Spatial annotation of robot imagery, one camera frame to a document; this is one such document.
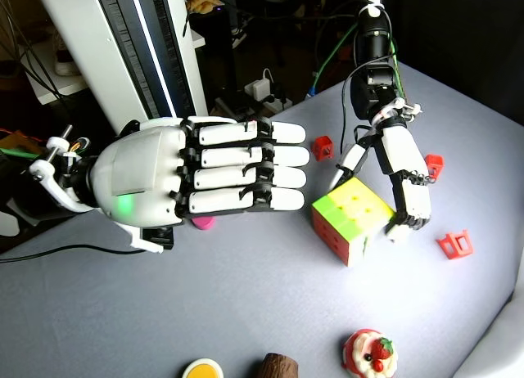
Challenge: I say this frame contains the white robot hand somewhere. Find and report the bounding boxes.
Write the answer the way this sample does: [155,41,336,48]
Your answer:
[90,115,311,228]
[327,122,434,243]

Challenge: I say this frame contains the colourful puzzle cube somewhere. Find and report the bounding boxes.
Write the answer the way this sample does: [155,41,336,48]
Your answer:
[310,177,397,268]

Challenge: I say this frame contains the small red plastic stand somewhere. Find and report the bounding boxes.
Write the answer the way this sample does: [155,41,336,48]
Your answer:
[436,229,475,259]
[424,153,445,178]
[310,135,335,161]

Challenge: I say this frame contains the white robot body column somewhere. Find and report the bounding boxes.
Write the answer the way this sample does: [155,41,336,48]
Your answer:
[34,0,215,136]

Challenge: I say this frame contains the white side table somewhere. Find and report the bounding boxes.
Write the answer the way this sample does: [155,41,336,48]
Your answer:
[18,38,88,106]

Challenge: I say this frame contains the white power strip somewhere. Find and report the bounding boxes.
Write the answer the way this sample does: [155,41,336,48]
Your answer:
[261,95,294,112]

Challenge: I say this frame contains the white power adapter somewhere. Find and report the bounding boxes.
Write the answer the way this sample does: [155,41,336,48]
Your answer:
[244,69,276,101]

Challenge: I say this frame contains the grey tablecloth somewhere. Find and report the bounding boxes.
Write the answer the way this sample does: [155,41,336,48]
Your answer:
[0,61,524,378]

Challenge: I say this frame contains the black and white shoe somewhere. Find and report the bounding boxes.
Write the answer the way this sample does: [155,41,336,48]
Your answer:
[229,25,250,51]

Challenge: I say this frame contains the yellow plush toy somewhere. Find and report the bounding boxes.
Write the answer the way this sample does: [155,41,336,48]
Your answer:
[186,0,222,14]

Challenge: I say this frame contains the toy strawberry cream cake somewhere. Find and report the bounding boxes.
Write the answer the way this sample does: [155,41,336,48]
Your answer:
[341,328,399,378]

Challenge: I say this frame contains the white dish with yellow centre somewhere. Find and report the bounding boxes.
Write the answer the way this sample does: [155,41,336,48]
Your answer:
[181,358,224,378]

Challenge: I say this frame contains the brown toy log roll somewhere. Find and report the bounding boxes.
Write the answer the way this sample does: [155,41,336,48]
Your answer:
[256,352,299,378]

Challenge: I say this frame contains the green cable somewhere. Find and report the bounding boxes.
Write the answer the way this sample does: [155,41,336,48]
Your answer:
[313,24,358,91]

